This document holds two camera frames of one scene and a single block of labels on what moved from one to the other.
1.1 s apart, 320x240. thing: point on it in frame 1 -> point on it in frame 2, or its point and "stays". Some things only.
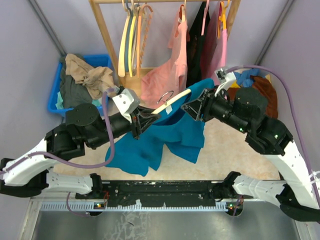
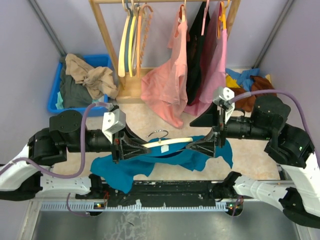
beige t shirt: x=97 y=79 stays
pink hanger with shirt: x=204 y=18 stays
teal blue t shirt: x=174 y=128 -> x=121 y=174
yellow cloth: x=235 y=85 stays
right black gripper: x=195 y=108 -> x=210 y=117
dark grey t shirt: x=73 y=94 stays
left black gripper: x=138 y=125 -> x=121 y=148
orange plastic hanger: x=139 y=38 stays
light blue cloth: x=244 y=78 stays
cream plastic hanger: x=166 y=103 -> x=160 y=142
